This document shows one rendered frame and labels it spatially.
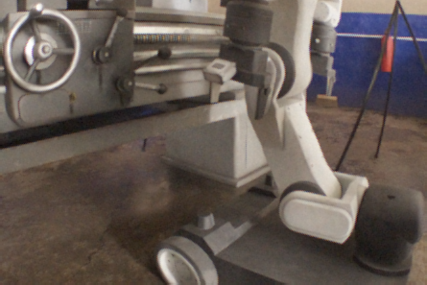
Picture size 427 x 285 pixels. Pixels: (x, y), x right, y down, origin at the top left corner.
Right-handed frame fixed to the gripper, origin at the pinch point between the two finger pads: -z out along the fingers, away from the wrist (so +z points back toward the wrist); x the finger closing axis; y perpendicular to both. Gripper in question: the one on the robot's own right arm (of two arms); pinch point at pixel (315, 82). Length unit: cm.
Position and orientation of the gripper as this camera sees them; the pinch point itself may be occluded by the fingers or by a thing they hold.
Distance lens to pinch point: 98.6
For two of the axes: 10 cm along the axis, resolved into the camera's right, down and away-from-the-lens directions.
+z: 1.4, -9.3, -3.4
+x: -7.6, -3.2, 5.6
